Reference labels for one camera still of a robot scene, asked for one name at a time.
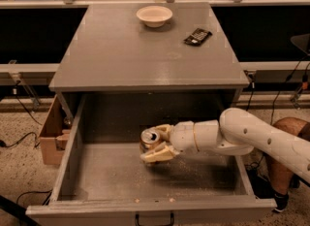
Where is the white paper bowl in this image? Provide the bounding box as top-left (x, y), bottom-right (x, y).
top-left (137, 6), bottom-right (172, 28)

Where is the open grey top drawer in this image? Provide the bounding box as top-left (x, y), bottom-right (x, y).
top-left (26, 92), bottom-right (275, 226)

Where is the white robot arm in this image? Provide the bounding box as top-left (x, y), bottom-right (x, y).
top-left (140, 108), bottom-right (310, 182)

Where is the orange soda can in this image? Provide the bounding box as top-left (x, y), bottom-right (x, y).
top-left (139, 128), bottom-right (162, 161)

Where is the black floor cable left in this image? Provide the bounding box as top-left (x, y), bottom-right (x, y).
top-left (0, 131), bottom-right (41, 150)

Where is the person's bare leg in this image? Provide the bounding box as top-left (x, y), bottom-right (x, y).
top-left (266, 117), bottom-right (308, 195)

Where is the metal railing frame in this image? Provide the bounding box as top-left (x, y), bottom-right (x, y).
top-left (0, 0), bottom-right (310, 87)

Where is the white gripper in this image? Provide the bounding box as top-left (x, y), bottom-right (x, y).
top-left (140, 121), bottom-right (196, 163)

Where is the grey cabinet with counter top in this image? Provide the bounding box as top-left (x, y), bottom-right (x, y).
top-left (49, 2), bottom-right (249, 115)

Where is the black drawer handle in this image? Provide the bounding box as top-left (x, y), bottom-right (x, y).
top-left (135, 213), bottom-right (174, 226)

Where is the black cable right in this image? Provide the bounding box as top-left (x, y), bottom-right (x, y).
top-left (243, 73), bottom-right (256, 113)

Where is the cardboard box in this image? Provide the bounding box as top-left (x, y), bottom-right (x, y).
top-left (39, 97), bottom-right (71, 165)

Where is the black shoe with sock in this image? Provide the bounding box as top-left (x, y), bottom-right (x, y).
top-left (273, 191), bottom-right (289, 213)

